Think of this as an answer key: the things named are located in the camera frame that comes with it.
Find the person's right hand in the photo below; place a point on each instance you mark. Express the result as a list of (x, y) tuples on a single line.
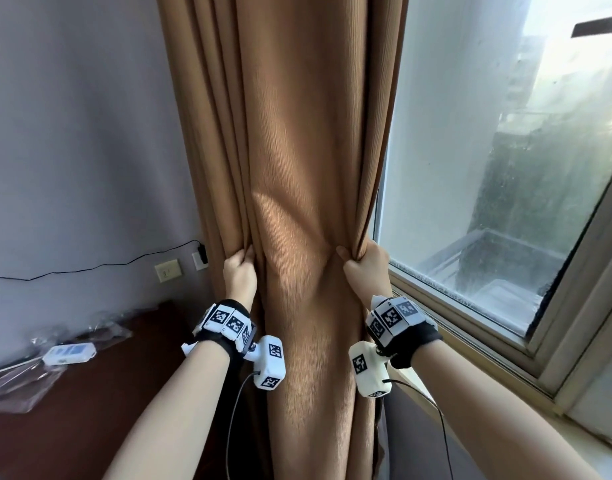
[(371, 274)]

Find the person's left hand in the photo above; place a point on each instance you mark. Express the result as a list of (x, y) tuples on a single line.
[(241, 282)]

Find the brown curtain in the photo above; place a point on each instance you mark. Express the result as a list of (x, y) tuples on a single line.
[(296, 144)]

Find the person's right forearm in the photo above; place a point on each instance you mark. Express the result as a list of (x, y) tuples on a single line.
[(486, 419)]

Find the person's left forearm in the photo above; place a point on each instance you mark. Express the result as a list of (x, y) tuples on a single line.
[(171, 419)]

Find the left black marker wristband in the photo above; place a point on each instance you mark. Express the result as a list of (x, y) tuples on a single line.
[(223, 324)]

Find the black marker wristband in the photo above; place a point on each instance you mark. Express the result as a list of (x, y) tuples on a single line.
[(401, 324), (223, 324)]

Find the right black marker wristband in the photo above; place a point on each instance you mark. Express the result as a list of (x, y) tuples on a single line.
[(401, 324)]

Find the white adapter box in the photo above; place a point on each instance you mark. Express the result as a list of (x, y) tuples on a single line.
[(68, 354)]

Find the dark wooden desk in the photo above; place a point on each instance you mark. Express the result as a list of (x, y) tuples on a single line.
[(96, 409)]

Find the beige window sill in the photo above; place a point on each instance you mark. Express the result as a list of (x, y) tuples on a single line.
[(595, 444)]

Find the beige wall socket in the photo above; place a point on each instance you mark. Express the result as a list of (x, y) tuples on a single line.
[(167, 270)]

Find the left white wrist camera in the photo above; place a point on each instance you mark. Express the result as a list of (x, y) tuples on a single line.
[(268, 364)]

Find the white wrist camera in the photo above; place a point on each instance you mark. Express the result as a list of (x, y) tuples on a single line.
[(268, 364), (368, 369)]

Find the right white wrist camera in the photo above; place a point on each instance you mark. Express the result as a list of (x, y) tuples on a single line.
[(368, 369)]

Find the glass window with frame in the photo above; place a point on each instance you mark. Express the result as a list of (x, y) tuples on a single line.
[(486, 144)]

